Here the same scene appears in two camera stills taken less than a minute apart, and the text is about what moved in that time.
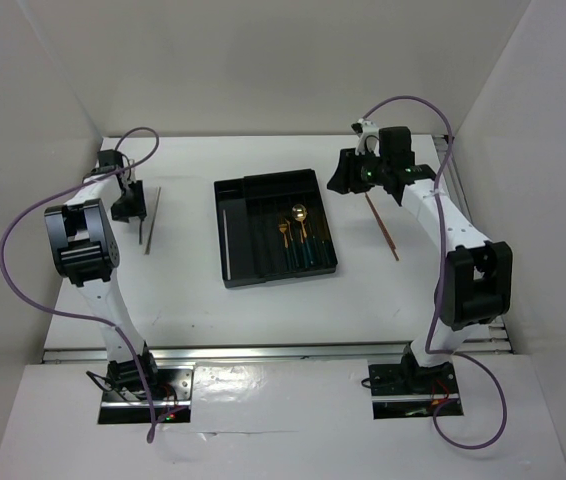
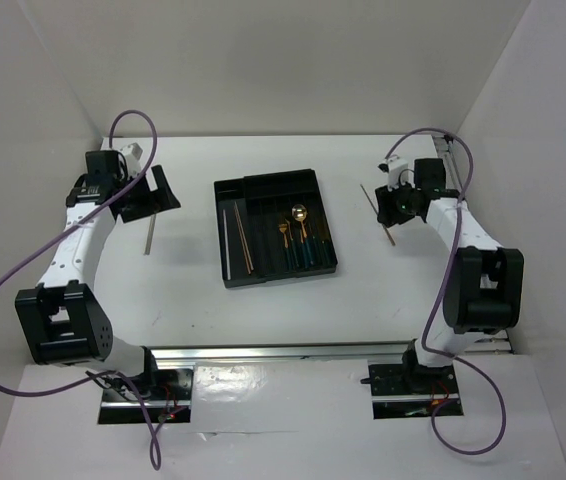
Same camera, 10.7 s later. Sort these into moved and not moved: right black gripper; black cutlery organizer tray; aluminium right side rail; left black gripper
Moved: left black gripper; right black gripper
Not moved: black cutlery organizer tray; aluminium right side rail
